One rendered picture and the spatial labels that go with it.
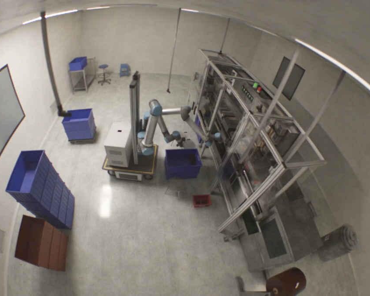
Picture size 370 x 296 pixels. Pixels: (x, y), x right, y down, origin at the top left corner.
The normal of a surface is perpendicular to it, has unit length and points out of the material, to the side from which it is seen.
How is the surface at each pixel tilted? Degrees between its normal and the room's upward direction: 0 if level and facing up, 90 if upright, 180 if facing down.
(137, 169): 0
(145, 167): 0
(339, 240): 90
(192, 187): 0
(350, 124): 90
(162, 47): 90
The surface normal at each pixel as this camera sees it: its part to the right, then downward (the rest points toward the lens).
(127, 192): 0.16, -0.68
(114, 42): 0.15, 0.73
